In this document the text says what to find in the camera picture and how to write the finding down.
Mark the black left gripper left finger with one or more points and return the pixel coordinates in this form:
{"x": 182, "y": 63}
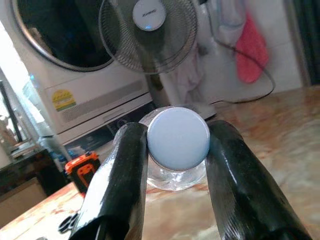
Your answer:
{"x": 120, "y": 180}

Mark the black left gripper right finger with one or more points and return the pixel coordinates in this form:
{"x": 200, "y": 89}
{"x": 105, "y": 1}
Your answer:
{"x": 245, "y": 190}

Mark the clear bottle white cap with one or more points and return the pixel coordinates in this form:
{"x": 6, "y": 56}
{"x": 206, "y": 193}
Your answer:
{"x": 177, "y": 140}

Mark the orange black case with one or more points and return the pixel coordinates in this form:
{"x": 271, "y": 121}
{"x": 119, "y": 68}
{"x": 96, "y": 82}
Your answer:
{"x": 75, "y": 165}

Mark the black scissors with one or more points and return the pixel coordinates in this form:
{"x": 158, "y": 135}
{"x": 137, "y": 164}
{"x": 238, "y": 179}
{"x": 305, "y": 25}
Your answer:
{"x": 62, "y": 226}

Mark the dark low shelf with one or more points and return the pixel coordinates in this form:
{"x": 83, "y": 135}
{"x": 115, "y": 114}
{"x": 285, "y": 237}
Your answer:
{"x": 25, "y": 165}

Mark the yellow green energy label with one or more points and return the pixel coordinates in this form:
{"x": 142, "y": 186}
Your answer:
{"x": 63, "y": 100}

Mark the white front load washer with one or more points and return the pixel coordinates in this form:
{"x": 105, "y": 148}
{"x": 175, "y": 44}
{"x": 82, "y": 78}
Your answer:
{"x": 82, "y": 82}

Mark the brown cardboard box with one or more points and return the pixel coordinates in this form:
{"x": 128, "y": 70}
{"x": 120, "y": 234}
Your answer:
{"x": 17, "y": 202}

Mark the white crumpled cloth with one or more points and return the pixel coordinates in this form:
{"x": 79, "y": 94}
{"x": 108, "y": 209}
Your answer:
{"x": 190, "y": 77}

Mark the pink hanging cloth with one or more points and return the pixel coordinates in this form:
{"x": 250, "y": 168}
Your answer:
{"x": 250, "y": 55}

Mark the grey standing fan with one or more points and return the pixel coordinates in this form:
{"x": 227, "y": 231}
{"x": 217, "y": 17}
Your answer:
{"x": 150, "y": 12}

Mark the white hanging garment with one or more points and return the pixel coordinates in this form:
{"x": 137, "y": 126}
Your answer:
{"x": 232, "y": 20}

